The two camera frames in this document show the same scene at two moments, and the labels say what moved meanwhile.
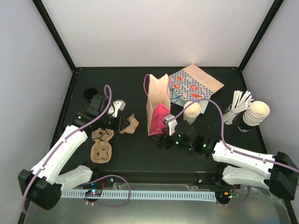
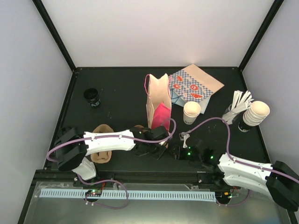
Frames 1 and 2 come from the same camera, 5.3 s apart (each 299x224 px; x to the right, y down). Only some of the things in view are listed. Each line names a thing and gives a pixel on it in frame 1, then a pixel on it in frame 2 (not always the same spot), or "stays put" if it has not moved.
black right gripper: [167, 145] to [177, 151]
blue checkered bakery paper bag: [192, 83] stays put
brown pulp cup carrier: [130, 129] to [140, 126]
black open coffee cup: [89, 93] stays put
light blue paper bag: [175, 99] stays put
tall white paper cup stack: [256, 115] stays put
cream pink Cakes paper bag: [158, 105] stays put
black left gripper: [119, 126] to [159, 154]
